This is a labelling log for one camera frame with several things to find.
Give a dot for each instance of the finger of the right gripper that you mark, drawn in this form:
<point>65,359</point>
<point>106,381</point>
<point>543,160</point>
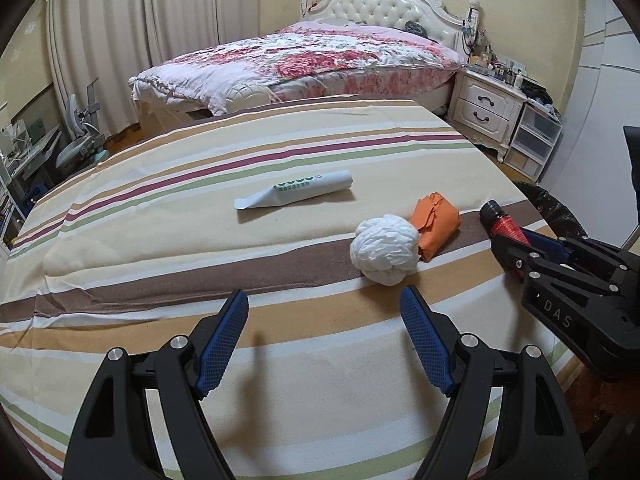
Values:
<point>515,256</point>
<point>583,262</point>

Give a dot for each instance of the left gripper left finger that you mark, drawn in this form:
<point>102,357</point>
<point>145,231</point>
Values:
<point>113,438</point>

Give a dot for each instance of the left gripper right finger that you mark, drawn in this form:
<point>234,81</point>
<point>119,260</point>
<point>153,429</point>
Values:
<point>536,437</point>

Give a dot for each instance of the red foam net bottle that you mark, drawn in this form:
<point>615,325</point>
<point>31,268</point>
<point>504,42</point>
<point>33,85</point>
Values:
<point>499,224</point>

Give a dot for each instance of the orange paper packet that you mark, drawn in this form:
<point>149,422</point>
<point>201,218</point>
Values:
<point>436,220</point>

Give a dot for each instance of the white plastic bag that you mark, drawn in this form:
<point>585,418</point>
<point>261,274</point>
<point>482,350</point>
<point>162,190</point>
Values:
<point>385,249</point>

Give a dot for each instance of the white green toothpaste tube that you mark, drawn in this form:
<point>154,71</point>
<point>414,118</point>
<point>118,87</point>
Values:
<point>297,190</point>

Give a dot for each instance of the black lined trash bin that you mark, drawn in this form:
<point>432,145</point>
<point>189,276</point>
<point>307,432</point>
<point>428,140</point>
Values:
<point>560,219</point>

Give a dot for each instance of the white sliding wardrobe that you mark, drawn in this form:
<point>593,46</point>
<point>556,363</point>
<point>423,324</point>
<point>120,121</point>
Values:
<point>590,169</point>

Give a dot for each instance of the clear plastic drawer unit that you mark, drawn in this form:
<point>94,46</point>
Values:
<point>533,140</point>

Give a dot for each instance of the white two-drawer nightstand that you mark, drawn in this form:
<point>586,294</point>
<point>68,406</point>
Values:
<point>485,110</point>

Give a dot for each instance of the nightstand clutter items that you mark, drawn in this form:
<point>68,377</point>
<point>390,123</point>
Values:
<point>483,57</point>

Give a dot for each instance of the white bed with floral quilt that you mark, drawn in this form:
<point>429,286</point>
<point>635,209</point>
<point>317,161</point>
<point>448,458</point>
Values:
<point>407,49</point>

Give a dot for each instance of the grey desk chair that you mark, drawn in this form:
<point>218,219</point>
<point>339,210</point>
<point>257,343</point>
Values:
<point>87,145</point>

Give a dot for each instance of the desk with clutter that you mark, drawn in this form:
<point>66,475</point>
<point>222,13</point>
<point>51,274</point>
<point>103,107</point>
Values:
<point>25,152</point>

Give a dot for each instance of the beige curtain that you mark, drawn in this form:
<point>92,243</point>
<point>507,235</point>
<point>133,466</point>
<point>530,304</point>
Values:
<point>103,43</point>

